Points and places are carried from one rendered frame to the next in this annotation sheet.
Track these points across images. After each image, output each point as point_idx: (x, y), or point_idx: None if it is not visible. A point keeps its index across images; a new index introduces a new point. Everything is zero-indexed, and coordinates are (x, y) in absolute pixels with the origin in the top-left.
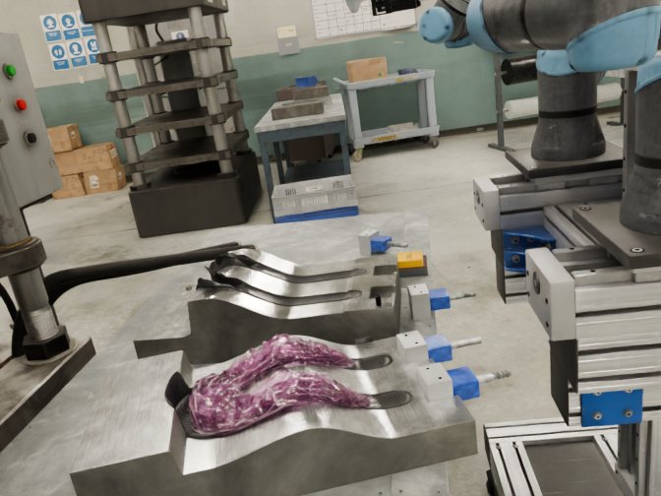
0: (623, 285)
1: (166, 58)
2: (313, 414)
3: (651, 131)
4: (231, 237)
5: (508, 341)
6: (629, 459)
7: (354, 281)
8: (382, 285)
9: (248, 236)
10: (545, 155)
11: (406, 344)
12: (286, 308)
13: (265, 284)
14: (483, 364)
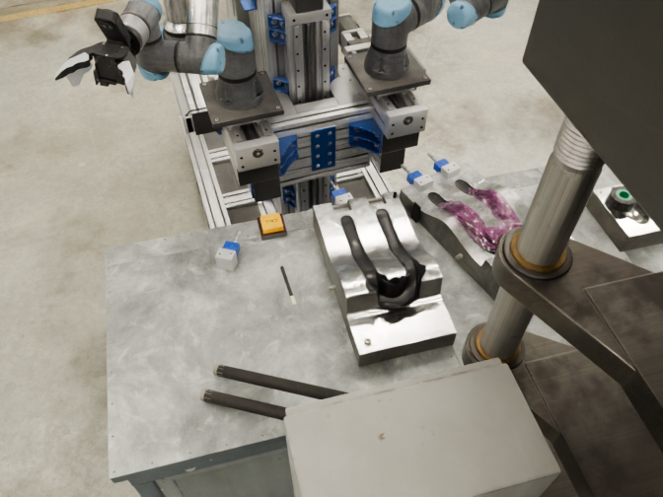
0: (414, 96)
1: None
2: (503, 191)
3: (404, 36)
4: (153, 433)
5: (22, 344)
6: (307, 208)
7: (363, 217)
8: (367, 201)
9: (154, 410)
10: (258, 101)
11: (430, 179)
12: (405, 243)
13: (387, 257)
14: (67, 360)
